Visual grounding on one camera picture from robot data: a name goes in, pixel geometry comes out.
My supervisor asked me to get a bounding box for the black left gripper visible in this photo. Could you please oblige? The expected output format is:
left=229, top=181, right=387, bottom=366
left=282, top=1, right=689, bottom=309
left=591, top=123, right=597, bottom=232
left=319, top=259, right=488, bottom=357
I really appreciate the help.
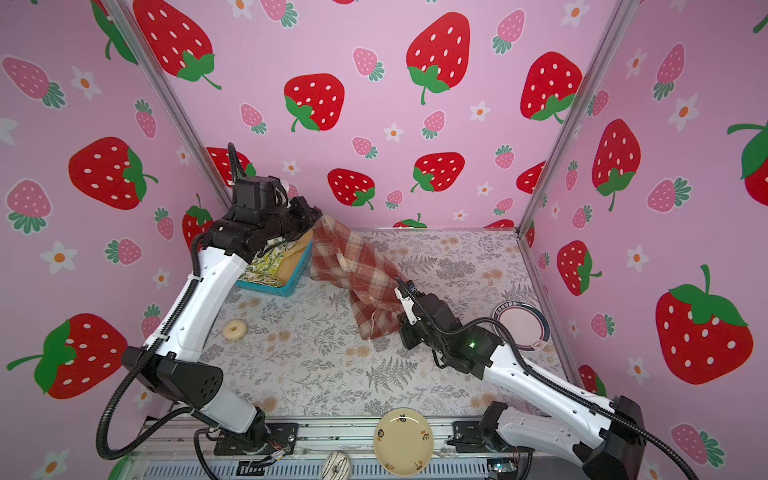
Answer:
left=259, top=199, right=321, bottom=247

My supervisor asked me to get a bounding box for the red plaid skirt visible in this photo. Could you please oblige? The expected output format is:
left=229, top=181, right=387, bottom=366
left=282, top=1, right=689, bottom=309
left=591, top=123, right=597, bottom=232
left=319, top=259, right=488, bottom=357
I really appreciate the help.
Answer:
left=310, top=215, right=403, bottom=340

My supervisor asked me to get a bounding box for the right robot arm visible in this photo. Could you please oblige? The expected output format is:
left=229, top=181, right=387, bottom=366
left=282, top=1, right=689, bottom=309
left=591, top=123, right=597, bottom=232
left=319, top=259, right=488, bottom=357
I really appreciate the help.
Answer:
left=394, top=280, right=647, bottom=479

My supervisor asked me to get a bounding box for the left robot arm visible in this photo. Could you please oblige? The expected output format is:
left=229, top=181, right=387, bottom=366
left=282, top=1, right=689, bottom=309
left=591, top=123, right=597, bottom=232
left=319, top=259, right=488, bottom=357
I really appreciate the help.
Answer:
left=122, top=177, right=322, bottom=434

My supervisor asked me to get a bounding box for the tan skirt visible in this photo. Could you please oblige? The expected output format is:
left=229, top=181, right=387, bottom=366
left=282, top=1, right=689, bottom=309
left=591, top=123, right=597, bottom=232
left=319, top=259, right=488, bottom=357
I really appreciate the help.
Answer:
left=276, top=230, right=313, bottom=286

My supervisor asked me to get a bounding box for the lemon print skirt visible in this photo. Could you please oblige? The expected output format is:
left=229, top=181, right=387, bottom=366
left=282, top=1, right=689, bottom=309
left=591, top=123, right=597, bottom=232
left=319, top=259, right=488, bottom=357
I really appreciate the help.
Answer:
left=239, top=248, right=286, bottom=288

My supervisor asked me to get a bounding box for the teal plastic basket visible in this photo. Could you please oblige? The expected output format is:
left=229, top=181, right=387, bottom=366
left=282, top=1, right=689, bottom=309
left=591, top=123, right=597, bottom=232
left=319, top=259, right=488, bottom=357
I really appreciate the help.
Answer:
left=235, top=237, right=312, bottom=297

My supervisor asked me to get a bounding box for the pink plate with teal rim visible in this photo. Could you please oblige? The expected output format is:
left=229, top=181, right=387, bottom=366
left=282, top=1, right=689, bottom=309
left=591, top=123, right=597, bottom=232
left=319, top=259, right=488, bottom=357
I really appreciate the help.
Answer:
left=492, top=301, right=551, bottom=352

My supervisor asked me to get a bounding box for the plain glazed donut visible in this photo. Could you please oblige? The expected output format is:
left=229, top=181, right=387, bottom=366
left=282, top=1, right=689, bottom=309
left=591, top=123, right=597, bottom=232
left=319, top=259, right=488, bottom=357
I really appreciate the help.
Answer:
left=222, top=319, right=248, bottom=342

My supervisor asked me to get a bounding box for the cream plate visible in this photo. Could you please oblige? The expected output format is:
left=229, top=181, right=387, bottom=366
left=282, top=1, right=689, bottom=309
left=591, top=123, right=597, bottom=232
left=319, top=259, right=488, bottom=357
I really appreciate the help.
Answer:
left=373, top=408, right=434, bottom=477

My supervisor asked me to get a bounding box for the chocolate drizzled donut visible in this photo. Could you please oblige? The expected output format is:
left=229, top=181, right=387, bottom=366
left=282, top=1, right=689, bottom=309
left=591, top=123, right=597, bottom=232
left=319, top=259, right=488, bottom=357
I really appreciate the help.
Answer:
left=321, top=451, right=351, bottom=480

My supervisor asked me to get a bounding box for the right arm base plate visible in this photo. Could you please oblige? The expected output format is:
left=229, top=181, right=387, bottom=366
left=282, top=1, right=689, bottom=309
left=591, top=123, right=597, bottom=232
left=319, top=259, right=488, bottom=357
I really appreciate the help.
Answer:
left=445, top=421, right=498, bottom=453

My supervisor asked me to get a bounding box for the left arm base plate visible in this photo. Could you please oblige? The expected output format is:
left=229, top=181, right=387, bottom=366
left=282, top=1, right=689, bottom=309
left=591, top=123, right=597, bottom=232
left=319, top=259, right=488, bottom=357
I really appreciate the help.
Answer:
left=214, top=422, right=299, bottom=457

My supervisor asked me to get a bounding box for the aluminium frame rail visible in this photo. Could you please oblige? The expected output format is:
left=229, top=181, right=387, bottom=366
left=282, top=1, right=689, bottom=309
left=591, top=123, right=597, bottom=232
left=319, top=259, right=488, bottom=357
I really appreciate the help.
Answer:
left=113, top=416, right=631, bottom=480

